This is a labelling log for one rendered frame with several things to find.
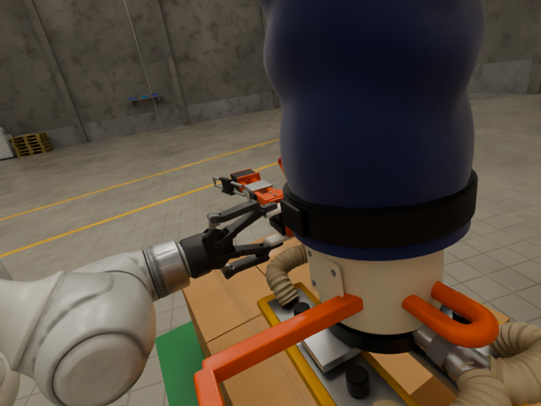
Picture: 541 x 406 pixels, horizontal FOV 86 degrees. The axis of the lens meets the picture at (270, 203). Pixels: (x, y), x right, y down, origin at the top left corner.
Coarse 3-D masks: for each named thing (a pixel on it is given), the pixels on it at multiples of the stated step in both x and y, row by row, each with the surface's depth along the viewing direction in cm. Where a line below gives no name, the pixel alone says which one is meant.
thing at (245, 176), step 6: (234, 174) 94; (240, 174) 93; (246, 174) 92; (252, 174) 91; (258, 174) 92; (234, 180) 93; (240, 180) 90; (246, 180) 91; (234, 186) 96; (240, 192) 91
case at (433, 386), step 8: (432, 376) 52; (424, 384) 51; (432, 384) 51; (440, 384) 51; (416, 392) 50; (424, 392) 50; (432, 392) 50; (440, 392) 49; (448, 392) 49; (416, 400) 49; (424, 400) 49; (432, 400) 48; (440, 400) 48; (448, 400) 48
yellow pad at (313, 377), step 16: (304, 288) 57; (272, 304) 53; (288, 304) 53; (304, 304) 48; (272, 320) 50; (288, 352) 44; (304, 352) 43; (368, 352) 42; (304, 368) 41; (336, 368) 39; (352, 368) 36; (368, 368) 39; (320, 384) 38; (336, 384) 37; (352, 384) 35; (368, 384) 35; (384, 384) 36; (320, 400) 36; (336, 400) 36; (352, 400) 35; (368, 400) 35; (400, 400) 34
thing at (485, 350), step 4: (444, 308) 46; (444, 312) 45; (448, 312) 45; (452, 312) 43; (448, 316) 44; (452, 316) 42; (456, 316) 41; (460, 316) 41; (456, 320) 42; (460, 320) 41; (464, 320) 41; (476, 348) 39; (480, 348) 38; (484, 348) 38; (488, 348) 38; (484, 352) 38; (488, 352) 38; (492, 352) 38; (496, 356) 37; (512, 404) 33; (516, 404) 33; (524, 404) 33
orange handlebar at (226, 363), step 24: (432, 288) 35; (312, 312) 34; (336, 312) 34; (408, 312) 33; (432, 312) 31; (456, 312) 32; (480, 312) 30; (264, 336) 32; (288, 336) 32; (456, 336) 28; (480, 336) 28; (216, 360) 30; (240, 360) 30; (216, 384) 28
